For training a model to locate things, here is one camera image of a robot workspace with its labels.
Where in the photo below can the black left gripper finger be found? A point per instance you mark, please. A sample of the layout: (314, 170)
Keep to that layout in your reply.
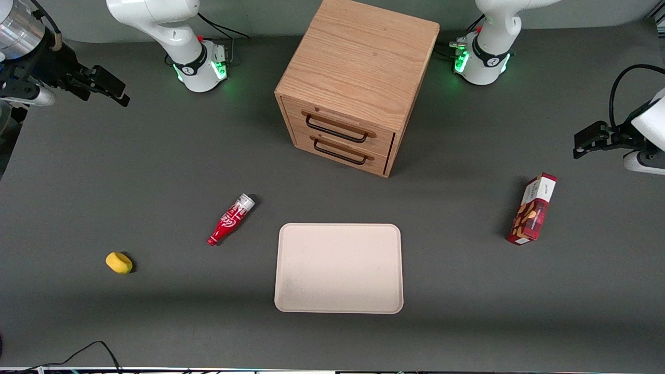
(589, 150)
(592, 134)

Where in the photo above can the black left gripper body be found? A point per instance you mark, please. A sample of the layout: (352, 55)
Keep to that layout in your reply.
(619, 137)

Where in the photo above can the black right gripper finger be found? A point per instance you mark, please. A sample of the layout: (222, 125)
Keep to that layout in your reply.
(110, 79)
(106, 93)

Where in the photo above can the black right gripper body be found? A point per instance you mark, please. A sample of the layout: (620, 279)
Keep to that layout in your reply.
(45, 66)

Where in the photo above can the red coke bottle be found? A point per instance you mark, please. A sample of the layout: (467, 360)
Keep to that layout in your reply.
(228, 221)

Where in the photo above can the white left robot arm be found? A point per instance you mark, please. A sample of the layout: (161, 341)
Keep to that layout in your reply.
(493, 31)

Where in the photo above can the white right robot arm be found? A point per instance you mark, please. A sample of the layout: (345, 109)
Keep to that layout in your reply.
(171, 31)

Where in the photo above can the beige plastic tray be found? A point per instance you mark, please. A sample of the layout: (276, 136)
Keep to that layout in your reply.
(337, 267)

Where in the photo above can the red cookie box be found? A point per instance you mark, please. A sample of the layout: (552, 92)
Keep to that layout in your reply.
(532, 210)

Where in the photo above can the yellow lemon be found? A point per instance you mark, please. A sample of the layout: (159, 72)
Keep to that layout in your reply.
(119, 263)

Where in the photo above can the wooden drawer front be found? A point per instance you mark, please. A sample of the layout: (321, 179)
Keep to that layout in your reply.
(332, 156)
(337, 122)

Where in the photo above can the wooden drawer cabinet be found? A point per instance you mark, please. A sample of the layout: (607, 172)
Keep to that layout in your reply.
(358, 57)

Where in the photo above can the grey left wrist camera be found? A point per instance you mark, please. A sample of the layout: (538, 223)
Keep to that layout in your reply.
(644, 163)

